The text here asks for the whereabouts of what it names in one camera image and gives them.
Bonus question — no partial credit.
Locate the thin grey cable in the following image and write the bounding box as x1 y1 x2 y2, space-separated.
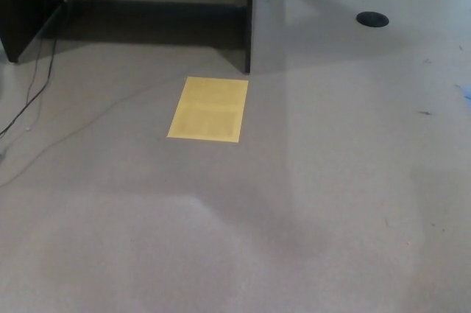
0 77 188 189

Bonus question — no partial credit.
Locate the black power cable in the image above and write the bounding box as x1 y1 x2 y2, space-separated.
0 0 81 137

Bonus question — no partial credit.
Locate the black round floor cover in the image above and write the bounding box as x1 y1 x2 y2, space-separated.
355 11 390 28

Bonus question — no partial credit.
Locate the thin dark cable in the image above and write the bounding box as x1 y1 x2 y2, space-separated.
24 39 43 123

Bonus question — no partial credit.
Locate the yellow paper sheet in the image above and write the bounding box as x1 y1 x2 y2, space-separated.
167 76 249 143

